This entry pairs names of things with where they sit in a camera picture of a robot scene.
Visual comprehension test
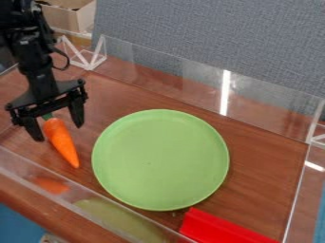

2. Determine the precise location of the black cable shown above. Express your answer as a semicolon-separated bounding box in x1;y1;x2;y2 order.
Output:
49;47;71;72

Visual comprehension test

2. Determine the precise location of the red plastic block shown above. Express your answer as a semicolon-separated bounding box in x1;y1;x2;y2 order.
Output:
179;208;279;243

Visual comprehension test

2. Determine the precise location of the green round plate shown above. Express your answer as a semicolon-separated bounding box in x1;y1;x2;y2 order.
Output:
91;109;230;211

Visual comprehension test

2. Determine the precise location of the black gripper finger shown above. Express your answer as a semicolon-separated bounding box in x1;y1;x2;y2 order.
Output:
68;98;84;128
21;117;44;141

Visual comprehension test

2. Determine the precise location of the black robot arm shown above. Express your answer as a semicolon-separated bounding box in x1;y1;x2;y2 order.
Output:
0;0;87;141

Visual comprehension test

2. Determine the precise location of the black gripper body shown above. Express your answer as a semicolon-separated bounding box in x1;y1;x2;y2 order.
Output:
5;55;87;125

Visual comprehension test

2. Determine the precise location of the clear acrylic tray wall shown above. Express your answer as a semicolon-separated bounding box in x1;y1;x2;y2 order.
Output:
0;37;325;243

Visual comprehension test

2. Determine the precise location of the cardboard box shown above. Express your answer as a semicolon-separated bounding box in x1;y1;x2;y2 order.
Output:
37;0;96;32

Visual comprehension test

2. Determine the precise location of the orange toy carrot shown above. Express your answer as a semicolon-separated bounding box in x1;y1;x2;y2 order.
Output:
41;114;80;168

